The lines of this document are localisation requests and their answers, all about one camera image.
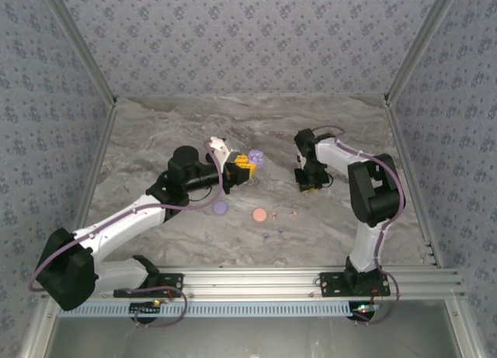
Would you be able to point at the grey metal sheet panel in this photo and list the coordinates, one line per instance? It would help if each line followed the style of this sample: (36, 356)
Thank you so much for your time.
(252, 338)

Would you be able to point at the wide aluminium mounting rail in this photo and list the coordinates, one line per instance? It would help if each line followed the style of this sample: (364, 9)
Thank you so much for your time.
(252, 284)

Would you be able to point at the aluminium lower side rail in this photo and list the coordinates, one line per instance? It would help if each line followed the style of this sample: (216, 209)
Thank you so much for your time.
(37, 334)
(466, 331)

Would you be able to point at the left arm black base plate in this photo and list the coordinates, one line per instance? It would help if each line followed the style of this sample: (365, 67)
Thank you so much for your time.
(171, 282)

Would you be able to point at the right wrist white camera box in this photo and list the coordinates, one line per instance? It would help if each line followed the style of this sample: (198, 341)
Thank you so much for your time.
(298, 160)

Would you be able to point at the aluminium frame post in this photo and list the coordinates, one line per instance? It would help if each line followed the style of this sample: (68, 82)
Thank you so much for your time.
(420, 43)
(82, 43)

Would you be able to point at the small pink screw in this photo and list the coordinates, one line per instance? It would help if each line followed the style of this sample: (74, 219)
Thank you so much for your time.
(294, 214)

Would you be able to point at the round purple earbud case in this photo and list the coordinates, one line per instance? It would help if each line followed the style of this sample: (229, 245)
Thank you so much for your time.
(259, 162)
(220, 207)

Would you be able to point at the aluminium table side rail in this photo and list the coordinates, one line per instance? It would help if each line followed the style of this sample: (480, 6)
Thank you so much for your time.
(96, 160)
(400, 140)

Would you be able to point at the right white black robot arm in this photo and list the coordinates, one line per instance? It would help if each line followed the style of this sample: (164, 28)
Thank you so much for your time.
(376, 195)

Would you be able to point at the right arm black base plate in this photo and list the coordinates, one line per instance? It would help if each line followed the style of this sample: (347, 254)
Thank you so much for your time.
(330, 286)

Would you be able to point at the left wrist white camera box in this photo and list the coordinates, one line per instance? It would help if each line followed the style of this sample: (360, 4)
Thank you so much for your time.
(217, 146)

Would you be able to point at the round pink earbud case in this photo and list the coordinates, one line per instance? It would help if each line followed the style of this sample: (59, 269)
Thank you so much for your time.
(259, 215)

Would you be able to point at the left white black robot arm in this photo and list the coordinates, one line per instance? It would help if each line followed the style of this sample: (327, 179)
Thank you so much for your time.
(116, 222)

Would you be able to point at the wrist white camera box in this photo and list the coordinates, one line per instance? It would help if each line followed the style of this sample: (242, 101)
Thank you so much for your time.
(298, 160)
(217, 146)

